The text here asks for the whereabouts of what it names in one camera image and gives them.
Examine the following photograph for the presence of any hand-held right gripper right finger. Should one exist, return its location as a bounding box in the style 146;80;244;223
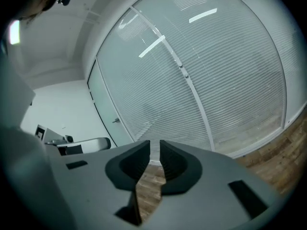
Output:
143;139;286;230

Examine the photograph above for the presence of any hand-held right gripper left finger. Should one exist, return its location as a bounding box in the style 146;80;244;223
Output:
47;139;151;230

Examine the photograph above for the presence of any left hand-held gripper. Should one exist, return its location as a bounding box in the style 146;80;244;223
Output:
35;125;112;156

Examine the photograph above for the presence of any frosted glass door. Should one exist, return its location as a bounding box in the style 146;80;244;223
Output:
86;59;131;150

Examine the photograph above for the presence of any frosted glass panel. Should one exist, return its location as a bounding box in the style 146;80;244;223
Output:
285;13;307;129

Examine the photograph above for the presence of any white ceiling light panel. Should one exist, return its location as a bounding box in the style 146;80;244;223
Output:
9;20;22;45

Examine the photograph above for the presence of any white window frame post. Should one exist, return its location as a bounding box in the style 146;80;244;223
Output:
130;6;216;152

